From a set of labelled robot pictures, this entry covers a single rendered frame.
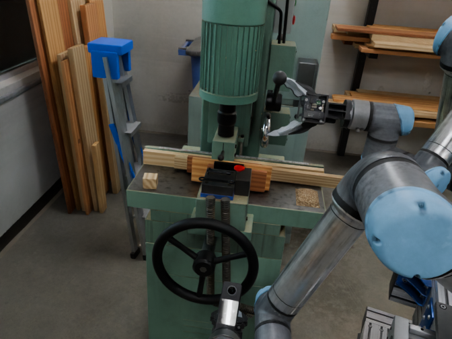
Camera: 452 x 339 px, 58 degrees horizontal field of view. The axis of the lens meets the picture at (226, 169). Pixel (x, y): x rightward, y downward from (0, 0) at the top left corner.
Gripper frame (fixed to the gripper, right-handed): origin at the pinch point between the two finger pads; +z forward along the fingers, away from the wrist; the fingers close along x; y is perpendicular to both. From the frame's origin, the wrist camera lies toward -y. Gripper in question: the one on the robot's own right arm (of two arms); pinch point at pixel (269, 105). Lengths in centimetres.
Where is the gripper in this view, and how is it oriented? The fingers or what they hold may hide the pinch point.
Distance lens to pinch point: 108.8
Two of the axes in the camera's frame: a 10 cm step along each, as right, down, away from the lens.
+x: -1.2, 9.9, 0.7
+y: -0.8, 0.6, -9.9
